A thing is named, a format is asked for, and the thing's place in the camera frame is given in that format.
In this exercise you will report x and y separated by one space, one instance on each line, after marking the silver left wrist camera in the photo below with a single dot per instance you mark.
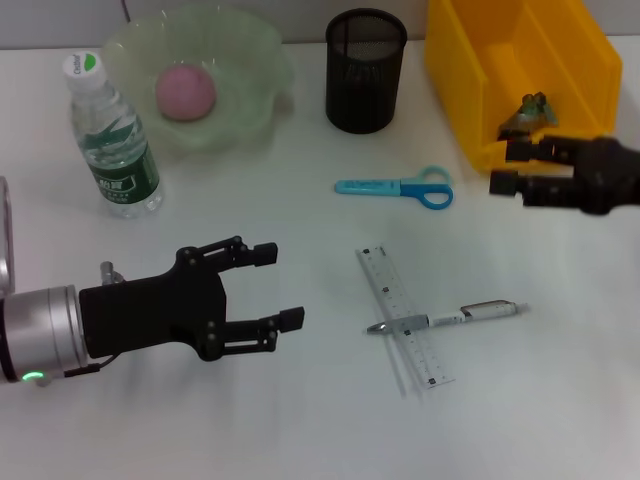
6 235

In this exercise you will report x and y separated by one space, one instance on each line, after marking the translucent green fruit plate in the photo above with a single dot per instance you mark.
240 75

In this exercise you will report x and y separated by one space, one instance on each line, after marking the blue capped scissors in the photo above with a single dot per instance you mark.
370 187

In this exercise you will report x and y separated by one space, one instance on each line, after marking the clear green-label water bottle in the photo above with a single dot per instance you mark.
115 150

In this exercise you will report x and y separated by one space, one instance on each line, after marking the clear plastic ruler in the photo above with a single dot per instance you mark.
395 300

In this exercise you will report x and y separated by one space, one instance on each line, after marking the black mesh pen cup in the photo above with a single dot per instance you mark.
365 75

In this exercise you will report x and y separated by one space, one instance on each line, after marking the green plastic wrapper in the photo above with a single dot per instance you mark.
530 112

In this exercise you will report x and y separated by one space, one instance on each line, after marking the yellow plastic bin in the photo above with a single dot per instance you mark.
525 65

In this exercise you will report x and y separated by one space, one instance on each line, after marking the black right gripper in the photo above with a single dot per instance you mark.
605 175

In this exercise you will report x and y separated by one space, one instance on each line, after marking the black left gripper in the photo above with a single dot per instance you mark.
150 312

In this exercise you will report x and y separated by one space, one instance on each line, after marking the pink peach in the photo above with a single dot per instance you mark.
186 92

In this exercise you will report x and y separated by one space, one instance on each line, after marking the silver white ballpoint pen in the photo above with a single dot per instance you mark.
480 311

